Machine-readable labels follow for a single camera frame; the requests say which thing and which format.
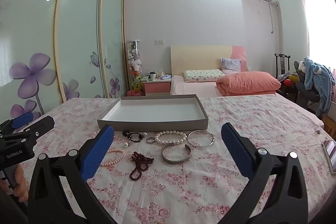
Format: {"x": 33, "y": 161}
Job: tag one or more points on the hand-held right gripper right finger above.
{"x": 236, "y": 150}

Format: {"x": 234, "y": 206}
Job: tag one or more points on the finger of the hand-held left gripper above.
{"x": 22, "y": 118}
{"x": 43, "y": 125}

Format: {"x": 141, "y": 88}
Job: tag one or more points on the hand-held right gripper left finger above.
{"x": 101, "y": 150}

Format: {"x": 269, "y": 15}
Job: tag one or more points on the thin silver bangle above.
{"x": 212, "y": 139}

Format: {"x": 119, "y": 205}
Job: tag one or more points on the grey cardboard tray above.
{"x": 157, "y": 111}

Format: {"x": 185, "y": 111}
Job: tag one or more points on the person's left hand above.
{"x": 19, "y": 184}

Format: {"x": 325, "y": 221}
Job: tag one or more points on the white pearl earring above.
{"x": 126, "y": 144}

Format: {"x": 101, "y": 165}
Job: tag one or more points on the pink floral bedsheet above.
{"x": 210, "y": 187}

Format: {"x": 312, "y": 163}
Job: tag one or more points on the red trash bin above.
{"x": 134, "y": 93}

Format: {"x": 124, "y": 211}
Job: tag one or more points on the folded orange duvet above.
{"x": 246, "y": 82}

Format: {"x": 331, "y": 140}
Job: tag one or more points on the white patterned pillow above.
{"x": 202, "y": 75}

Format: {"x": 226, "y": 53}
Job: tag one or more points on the pink and beige nightstand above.
{"x": 157, "y": 87}

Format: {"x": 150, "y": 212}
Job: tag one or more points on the lilac pillow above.
{"x": 231, "y": 65}

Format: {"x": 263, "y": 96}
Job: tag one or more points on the colourful toy pile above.
{"x": 288, "y": 80}

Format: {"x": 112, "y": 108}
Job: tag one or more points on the white mug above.
{"x": 152, "y": 77}

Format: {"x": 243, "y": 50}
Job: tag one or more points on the dark office chair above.
{"x": 307, "y": 92}

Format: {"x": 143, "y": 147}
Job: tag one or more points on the clear tube of plush toys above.
{"x": 135, "y": 64}

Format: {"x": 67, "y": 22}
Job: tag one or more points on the smartphone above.
{"x": 331, "y": 155}

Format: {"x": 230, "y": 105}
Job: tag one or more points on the blue cloth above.
{"x": 166, "y": 77}

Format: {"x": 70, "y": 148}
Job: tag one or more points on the cardboard box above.
{"x": 330, "y": 124}

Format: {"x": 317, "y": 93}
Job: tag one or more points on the dark wooden chair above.
{"x": 282, "y": 61}

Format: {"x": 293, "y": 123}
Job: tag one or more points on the bed with beige pink headboard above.
{"x": 199, "y": 56}

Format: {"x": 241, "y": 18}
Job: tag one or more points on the sliding wardrobe with flower print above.
{"x": 78, "y": 29}

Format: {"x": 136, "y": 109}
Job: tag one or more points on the blue plush garment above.
{"x": 321, "y": 77}

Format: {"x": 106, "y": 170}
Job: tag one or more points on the white light switch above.
{"x": 159, "y": 42}

